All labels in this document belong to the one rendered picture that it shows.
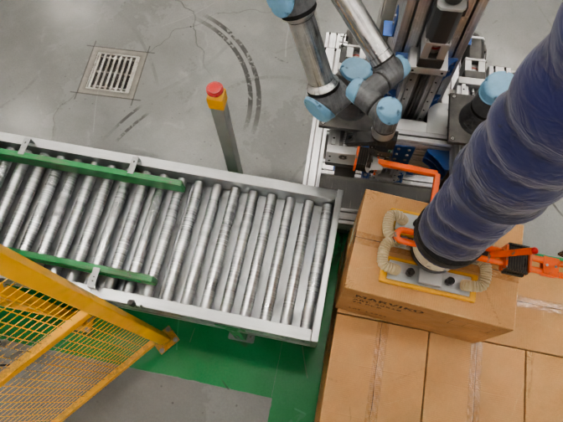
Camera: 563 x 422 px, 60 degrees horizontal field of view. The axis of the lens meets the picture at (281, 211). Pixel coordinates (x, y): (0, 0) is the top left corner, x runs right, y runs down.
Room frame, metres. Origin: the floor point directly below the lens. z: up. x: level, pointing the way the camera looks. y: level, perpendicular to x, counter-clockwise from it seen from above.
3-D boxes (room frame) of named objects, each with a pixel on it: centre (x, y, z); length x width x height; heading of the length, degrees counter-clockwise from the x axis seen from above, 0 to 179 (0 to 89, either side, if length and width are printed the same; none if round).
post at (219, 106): (1.20, 0.24, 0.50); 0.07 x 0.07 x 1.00; 75
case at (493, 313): (0.47, -0.55, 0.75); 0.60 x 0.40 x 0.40; 72
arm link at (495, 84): (0.97, -0.79, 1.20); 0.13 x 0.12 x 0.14; 105
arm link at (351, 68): (1.07, -0.29, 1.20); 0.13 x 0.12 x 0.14; 129
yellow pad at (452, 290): (0.38, -0.51, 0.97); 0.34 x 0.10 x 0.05; 73
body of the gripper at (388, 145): (0.80, -0.35, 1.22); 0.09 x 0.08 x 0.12; 73
